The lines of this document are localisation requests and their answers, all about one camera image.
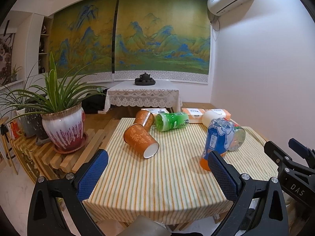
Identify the red green label plastic cup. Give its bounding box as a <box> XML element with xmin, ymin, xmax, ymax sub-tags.
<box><xmin>201</xmin><ymin>110</ymin><xmax>246</xmax><ymax>152</ymax></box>

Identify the near orange paper cup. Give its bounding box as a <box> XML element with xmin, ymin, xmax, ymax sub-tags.
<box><xmin>123</xmin><ymin>124</ymin><xmax>160</xmax><ymax>159</ymax></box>

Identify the orange paper cup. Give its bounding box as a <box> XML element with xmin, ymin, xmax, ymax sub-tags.
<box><xmin>134</xmin><ymin>110</ymin><xmax>155</xmax><ymax>132</ymax></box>
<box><xmin>123</xmin><ymin>124</ymin><xmax>160</xmax><ymax>159</ymax></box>

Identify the green plastic tea cup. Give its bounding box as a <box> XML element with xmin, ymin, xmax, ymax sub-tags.
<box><xmin>155</xmin><ymin>112</ymin><xmax>190</xmax><ymax>132</ymax></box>

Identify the far orange paper cup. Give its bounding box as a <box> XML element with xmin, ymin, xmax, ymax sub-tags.
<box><xmin>134</xmin><ymin>110</ymin><xmax>155</xmax><ymax>132</ymax></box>

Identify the wooden slatted bench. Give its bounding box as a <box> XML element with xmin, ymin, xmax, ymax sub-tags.
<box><xmin>10</xmin><ymin>119</ymin><xmax>119</xmax><ymax>182</ymax></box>

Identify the right orange tissue pack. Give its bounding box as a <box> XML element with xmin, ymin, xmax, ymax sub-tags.
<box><xmin>205</xmin><ymin>109</ymin><xmax>231</xmax><ymax>120</ymax></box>

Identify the orange tissue pack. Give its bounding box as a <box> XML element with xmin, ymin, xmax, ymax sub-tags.
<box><xmin>182</xmin><ymin>108</ymin><xmax>206</xmax><ymax>124</ymax></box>
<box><xmin>205</xmin><ymin>109</ymin><xmax>231</xmax><ymax>120</ymax></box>

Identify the striped yellow tablecloth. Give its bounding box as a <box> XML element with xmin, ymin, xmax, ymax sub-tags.
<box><xmin>82</xmin><ymin>117</ymin><xmax>280</xmax><ymax>225</ymax></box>

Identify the white red ceramic plant pot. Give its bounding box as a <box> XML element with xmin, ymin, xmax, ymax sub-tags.
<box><xmin>41</xmin><ymin>103</ymin><xmax>85</xmax><ymax>150</ymax></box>

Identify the red pot saucer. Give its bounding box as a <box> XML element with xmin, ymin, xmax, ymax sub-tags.
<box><xmin>54</xmin><ymin>132</ymin><xmax>89</xmax><ymax>155</ymax></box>

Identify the dark speckled plant pot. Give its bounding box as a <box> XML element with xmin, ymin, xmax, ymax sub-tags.
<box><xmin>25</xmin><ymin>108</ymin><xmax>49</xmax><ymax>140</ymax></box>

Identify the left orange tissue pack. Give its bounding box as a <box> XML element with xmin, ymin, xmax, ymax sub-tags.
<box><xmin>182</xmin><ymin>108</ymin><xmax>206</xmax><ymax>124</ymax></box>

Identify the green spider plant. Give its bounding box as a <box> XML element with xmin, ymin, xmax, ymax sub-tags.
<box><xmin>1</xmin><ymin>53</ymin><xmax>104</xmax><ymax>122</ymax></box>

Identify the black bag on floor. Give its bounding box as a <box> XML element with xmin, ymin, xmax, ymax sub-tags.
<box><xmin>82</xmin><ymin>89</ymin><xmax>107</xmax><ymax>114</ymax></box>

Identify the white labelled parcel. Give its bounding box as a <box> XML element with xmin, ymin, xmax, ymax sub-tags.
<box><xmin>141</xmin><ymin>108</ymin><xmax>169</xmax><ymax>116</ymax></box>

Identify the white lace tablecloth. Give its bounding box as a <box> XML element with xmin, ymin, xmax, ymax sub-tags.
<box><xmin>100</xmin><ymin>80</ymin><xmax>182</xmax><ymax>113</ymax></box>

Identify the dark teapot tray set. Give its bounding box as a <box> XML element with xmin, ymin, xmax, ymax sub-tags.
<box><xmin>134</xmin><ymin>73</ymin><xmax>156</xmax><ymax>86</ymax></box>

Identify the right green landscape scroll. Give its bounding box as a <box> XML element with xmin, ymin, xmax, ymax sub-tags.
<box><xmin>115</xmin><ymin>0</ymin><xmax>211</xmax><ymax>84</ymax></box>

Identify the green landscape scroll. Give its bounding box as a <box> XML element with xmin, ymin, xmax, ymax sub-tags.
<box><xmin>49</xmin><ymin>0</ymin><xmax>117</xmax><ymax>82</ymax></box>
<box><xmin>115</xmin><ymin>0</ymin><xmax>211</xmax><ymax>84</ymax></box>

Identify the left green landscape scroll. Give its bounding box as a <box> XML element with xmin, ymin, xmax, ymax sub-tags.
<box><xmin>49</xmin><ymin>0</ymin><xmax>117</xmax><ymax>82</ymax></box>

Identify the floral wall painting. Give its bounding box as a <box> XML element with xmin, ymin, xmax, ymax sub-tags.
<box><xmin>0</xmin><ymin>33</ymin><xmax>15</xmax><ymax>86</ymax></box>

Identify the wooden wall shelf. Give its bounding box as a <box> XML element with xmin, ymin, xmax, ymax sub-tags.
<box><xmin>38</xmin><ymin>17</ymin><xmax>53</xmax><ymax>74</ymax></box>

